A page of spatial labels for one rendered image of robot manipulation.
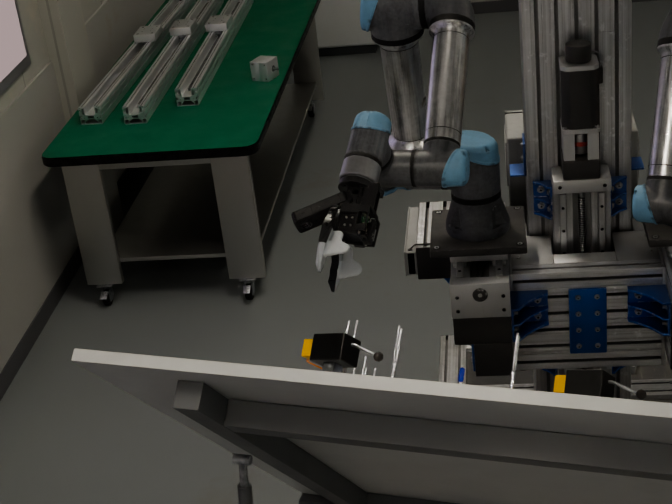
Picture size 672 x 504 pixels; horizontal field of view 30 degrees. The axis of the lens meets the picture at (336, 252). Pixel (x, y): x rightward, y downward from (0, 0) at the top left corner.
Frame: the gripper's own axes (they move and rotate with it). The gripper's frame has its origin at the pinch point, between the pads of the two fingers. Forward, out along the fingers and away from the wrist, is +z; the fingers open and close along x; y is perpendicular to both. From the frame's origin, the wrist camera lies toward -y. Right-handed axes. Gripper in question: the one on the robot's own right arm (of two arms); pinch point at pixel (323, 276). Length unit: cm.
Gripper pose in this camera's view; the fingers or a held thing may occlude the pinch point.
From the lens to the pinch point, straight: 232.9
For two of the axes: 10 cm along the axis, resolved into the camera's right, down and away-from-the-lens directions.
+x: 2.9, 4.6, 8.4
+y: 9.3, 0.7, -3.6
